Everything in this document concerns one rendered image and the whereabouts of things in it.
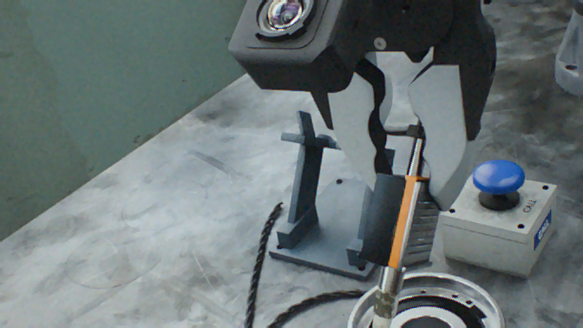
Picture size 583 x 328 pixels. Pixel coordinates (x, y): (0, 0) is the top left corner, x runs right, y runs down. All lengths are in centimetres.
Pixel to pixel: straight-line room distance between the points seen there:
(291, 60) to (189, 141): 62
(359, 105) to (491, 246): 25
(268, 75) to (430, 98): 10
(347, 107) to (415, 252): 9
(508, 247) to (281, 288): 19
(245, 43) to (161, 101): 222
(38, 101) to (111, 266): 152
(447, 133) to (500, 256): 25
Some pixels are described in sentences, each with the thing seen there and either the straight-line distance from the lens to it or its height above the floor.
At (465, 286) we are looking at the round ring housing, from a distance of 52.
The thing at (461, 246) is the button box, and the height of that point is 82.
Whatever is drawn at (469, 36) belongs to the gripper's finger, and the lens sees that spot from 32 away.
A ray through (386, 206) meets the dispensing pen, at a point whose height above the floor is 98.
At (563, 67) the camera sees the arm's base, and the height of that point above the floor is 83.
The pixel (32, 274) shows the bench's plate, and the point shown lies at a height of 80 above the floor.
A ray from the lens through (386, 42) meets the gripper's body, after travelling 33.
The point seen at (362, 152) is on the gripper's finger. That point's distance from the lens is 37.
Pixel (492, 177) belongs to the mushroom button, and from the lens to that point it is 57.
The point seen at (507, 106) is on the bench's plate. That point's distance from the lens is 83.
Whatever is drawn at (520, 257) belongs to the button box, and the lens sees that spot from 57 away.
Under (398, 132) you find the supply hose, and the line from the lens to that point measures 42.
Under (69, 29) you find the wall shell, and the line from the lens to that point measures 222.
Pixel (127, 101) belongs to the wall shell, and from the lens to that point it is 238.
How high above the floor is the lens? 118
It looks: 30 degrees down
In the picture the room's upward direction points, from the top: 12 degrees counter-clockwise
